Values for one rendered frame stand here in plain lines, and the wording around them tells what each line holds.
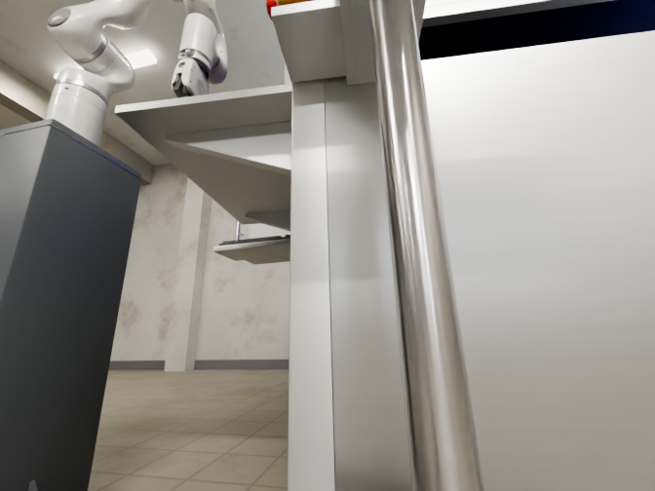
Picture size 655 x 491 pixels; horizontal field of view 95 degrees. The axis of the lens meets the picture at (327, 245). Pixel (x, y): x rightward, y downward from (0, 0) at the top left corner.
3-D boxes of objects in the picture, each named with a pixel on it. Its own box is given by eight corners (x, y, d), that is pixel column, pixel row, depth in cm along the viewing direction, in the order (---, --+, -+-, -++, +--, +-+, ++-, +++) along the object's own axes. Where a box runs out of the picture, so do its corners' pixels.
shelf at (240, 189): (351, 216, 126) (351, 212, 127) (332, 86, 60) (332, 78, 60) (242, 224, 132) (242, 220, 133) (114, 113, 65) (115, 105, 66)
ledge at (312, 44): (363, 73, 57) (362, 65, 58) (361, 2, 45) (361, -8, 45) (290, 83, 59) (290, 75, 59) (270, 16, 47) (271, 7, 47)
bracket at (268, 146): (305, 176, 68) (304, 128, 72) (302, 169, 65) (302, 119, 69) (166, 188, 72) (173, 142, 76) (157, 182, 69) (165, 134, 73)
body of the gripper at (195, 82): (197, 50, 76) (191, 86, 73) (216, 82, 86) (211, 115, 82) (170, 53, 77) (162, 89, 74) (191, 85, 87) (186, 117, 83)
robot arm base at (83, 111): (-5, 140, 73) (16, 80, 79) (74, 178, 91) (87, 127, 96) (57, 127, 69) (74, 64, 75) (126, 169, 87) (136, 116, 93)
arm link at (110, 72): (41, 87, 81) (61, 20, 88) (101, 131, 98) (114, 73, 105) (79, 79, 79) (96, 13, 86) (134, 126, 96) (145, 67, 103)
